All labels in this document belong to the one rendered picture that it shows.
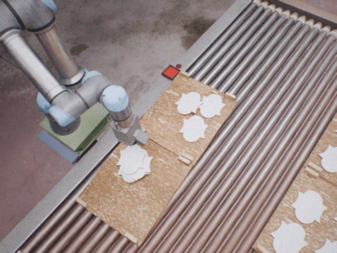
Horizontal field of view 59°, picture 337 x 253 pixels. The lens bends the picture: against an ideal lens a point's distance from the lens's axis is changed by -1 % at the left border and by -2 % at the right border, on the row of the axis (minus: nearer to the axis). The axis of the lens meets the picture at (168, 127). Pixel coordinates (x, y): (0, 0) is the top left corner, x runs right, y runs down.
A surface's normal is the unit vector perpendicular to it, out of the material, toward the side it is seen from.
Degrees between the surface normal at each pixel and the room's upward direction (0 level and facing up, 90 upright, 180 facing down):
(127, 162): 0
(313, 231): 0
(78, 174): 0
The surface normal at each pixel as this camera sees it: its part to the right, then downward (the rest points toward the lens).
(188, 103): -0.15, -0.54
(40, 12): 0.71, 0.53
